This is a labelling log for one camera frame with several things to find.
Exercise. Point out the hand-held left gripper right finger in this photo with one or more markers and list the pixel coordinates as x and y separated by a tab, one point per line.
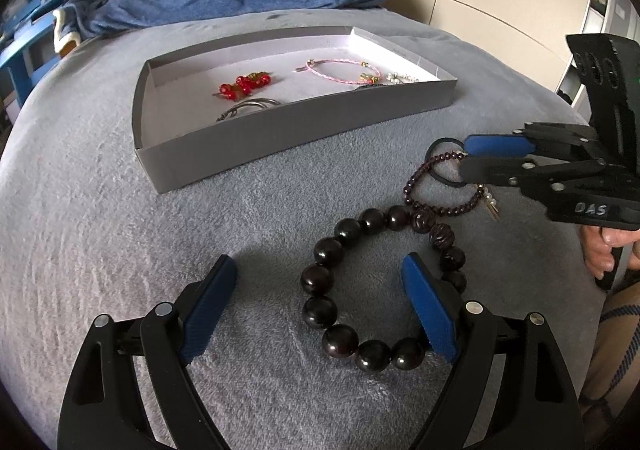
430	305

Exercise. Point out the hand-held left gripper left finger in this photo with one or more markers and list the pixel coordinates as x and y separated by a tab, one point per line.
210	315

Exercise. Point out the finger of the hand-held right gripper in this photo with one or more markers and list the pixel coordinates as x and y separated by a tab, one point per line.
497	145
500	170

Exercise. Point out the grey cardboard box tray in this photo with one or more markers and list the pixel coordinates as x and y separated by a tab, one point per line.
300	135

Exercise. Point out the person's right hand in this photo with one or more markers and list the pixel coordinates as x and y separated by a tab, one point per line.
595	250

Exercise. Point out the white shelf unit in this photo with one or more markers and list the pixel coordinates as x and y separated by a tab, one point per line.
600	5

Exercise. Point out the beige wardrobe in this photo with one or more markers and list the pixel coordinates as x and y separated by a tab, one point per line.
475	5

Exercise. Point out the person's patterned trouser leg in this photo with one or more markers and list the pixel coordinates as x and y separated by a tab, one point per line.
615	355

